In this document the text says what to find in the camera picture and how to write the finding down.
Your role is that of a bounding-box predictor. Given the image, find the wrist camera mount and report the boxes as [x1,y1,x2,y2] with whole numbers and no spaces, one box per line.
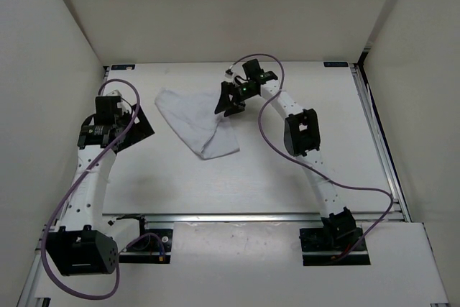
[106,90,122,97]
[224,66,236,80]

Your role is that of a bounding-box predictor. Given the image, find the left blue corner label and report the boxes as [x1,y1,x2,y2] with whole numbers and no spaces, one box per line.
[111,64,136,70]

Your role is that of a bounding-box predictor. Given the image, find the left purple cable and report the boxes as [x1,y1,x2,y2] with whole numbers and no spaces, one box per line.
[40,79,141,301]

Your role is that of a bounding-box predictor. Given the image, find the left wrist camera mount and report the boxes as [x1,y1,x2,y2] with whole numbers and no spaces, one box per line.
[106,90,122,97]

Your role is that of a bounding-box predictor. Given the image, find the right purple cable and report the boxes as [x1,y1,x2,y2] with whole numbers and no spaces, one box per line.
[229,53,394,260]

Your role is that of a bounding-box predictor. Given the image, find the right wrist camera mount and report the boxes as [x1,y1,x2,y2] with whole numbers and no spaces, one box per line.
[224,66,236,80]

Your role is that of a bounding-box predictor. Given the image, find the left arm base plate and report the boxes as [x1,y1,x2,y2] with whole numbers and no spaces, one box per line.
[116,214,173,265]

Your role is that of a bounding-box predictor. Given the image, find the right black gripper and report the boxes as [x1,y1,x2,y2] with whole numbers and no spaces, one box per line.
[214,81,257,117]

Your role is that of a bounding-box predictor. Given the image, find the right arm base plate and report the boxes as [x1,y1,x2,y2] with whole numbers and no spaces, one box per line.
[299,228,371,267]

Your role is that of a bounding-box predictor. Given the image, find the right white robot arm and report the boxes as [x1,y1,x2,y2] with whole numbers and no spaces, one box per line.
[214,59,359,252]

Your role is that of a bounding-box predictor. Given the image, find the white skirt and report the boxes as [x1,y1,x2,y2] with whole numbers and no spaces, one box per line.
[155,88,240,160]

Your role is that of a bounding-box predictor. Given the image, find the right blue corner label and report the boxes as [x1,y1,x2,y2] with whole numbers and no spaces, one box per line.
[323,61,349,68]

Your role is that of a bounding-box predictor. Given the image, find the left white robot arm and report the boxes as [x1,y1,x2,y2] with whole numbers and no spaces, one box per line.
[46,91,154,276]

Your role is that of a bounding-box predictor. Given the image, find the front aluminium rail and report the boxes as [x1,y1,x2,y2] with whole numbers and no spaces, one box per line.
[100,213,410,224]

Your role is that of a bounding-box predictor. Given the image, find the purple cable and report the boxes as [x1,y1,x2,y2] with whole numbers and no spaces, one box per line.
[229,53,394,260]
[40,79,141,301]

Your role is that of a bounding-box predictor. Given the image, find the blue corner label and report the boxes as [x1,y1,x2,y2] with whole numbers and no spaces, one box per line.
[323,61,349,68]
[111,64,136,70]

